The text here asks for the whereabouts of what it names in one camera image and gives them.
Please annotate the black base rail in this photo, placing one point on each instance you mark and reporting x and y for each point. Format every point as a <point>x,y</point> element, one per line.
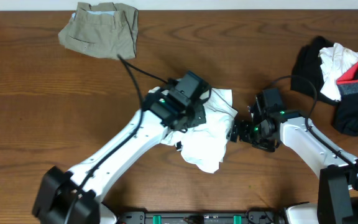
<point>249,217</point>

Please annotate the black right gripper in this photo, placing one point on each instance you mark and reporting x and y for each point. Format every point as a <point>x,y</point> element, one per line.
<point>245,125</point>

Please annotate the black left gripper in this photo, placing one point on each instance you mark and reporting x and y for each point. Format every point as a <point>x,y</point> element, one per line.
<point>192,116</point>

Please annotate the white patterned garment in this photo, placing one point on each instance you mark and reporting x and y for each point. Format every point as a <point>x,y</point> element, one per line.
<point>335,61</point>

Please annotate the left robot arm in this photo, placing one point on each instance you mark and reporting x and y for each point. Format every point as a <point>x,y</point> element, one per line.
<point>76,196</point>

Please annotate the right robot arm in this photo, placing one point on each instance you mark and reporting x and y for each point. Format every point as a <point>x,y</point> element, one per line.
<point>336,169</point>

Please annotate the folded khaki shorts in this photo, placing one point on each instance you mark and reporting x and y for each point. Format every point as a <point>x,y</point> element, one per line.
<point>105,30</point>

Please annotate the white t-shirt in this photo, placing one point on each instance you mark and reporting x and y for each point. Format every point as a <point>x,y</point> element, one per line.
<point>205,144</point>

